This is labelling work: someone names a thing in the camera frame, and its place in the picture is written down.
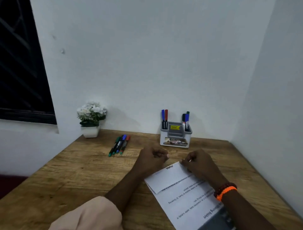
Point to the dark window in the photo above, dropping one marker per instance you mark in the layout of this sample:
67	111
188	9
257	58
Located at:
21	71

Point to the beige sleeve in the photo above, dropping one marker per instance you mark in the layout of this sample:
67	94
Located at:
90	216

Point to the grey white pen holder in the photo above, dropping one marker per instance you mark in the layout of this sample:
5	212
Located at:
175	138

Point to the white flower plant in pot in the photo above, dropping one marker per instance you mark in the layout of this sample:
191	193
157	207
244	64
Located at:
91	118

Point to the blue marker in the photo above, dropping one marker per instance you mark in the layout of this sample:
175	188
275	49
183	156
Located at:
187	120
163	116
121	144

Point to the person's right fingers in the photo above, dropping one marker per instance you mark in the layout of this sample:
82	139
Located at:
187	161

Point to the person's left fingers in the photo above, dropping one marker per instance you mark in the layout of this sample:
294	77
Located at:
161	155

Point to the dark red seat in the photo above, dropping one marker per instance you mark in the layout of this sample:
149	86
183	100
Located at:
10	186

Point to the white printed paper sheet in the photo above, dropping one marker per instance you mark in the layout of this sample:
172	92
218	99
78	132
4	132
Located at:
187	201

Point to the person's left forearm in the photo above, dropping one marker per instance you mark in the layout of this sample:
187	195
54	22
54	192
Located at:
125	187

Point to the teal marker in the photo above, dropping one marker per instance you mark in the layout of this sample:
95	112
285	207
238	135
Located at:
117	145

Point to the person's right hand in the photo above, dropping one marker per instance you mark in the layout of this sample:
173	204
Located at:
203	165

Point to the black marker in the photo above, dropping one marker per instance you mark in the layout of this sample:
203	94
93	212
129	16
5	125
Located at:
183	119

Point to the red marker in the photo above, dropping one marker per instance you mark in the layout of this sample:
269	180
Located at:
166	116
125	144

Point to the person's right forearm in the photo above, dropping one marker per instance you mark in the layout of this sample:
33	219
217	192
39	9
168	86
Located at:
246	213

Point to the person's left hand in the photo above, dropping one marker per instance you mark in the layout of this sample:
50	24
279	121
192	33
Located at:
149	158

